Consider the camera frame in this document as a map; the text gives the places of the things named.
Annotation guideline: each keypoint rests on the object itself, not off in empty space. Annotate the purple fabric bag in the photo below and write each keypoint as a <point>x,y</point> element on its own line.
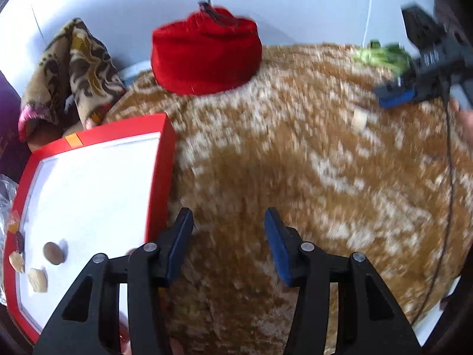
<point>14,153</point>

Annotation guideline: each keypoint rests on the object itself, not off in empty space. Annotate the clear plastic bag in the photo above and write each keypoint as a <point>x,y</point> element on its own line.
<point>8,190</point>

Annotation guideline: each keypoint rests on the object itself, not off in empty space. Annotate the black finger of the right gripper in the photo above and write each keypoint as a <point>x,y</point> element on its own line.
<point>397,92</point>

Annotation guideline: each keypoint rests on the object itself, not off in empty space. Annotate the green long beans bunch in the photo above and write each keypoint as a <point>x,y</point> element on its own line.
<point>391,56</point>

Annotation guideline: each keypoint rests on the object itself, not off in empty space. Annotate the brown velvet table cloth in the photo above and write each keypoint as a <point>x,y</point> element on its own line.
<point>306,136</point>

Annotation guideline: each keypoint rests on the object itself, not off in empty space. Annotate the patterned beige brown cloth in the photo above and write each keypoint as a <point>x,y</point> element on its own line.
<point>75,81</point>

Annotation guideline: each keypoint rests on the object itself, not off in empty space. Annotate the round brown longan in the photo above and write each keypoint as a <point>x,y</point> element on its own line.
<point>53,253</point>

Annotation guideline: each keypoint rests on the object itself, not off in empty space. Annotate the red velvet drawstring bag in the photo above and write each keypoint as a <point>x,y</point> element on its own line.
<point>209,52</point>

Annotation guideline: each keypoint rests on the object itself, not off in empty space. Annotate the small beige yam chunk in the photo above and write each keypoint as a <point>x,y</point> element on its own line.
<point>17,262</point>

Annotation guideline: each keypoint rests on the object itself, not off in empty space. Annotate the dried red jujube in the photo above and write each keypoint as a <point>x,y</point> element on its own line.
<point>19,242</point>

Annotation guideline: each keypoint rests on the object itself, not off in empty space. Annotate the red box white inside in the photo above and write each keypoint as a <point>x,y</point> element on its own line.
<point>104,190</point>

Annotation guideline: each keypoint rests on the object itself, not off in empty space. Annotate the orange dried fruit piece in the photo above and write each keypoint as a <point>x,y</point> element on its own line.
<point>13,222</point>

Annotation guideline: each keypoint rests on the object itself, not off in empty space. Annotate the large beige yam chunk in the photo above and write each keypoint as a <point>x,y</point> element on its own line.
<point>38,280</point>

